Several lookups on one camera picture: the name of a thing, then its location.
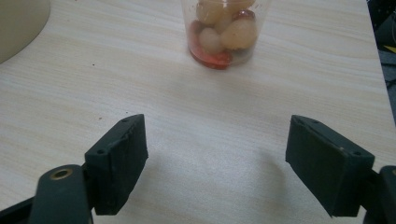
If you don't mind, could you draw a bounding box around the clear plastic cup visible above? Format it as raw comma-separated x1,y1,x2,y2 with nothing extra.
180,0,273,70

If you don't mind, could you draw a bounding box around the pale round fruit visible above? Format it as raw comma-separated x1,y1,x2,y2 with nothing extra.
195,0,237,26
199,27,224,54
220,19,259,51

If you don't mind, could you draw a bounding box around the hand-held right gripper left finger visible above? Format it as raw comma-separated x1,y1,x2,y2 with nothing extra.
84,113,149,217

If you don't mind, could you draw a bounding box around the red fruit slice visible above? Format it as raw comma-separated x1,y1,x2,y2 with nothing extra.
189,20,233,70

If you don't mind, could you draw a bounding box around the beige round bowl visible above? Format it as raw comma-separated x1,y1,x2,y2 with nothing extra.
0,0,51,64

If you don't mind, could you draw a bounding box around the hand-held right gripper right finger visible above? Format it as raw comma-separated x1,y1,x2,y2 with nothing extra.
285,114,375,218

